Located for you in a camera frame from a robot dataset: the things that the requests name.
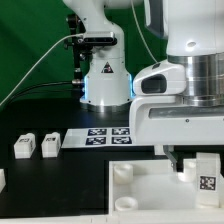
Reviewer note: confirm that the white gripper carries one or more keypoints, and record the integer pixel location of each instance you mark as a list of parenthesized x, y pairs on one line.
[(164, 120)]

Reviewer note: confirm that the white block left edge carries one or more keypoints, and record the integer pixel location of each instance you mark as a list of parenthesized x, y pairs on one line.
[(2, 180)]

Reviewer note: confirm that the grey camera on base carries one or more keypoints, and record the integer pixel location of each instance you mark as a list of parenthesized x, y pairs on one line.
[(100, 38)]

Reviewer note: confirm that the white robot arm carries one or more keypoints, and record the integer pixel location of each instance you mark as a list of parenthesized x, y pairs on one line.
[(194, 30)]

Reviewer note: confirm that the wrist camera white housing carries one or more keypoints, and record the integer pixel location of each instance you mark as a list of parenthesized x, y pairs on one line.
[(163, 78)]

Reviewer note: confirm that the white square table top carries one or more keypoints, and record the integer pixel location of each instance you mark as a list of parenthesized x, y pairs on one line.
[(146, 185)]

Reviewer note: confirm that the white board with tags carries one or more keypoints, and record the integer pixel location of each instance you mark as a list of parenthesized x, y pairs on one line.
[(97, 137)]

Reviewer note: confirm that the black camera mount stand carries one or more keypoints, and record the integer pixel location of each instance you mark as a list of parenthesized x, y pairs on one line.
[(81, 52)]

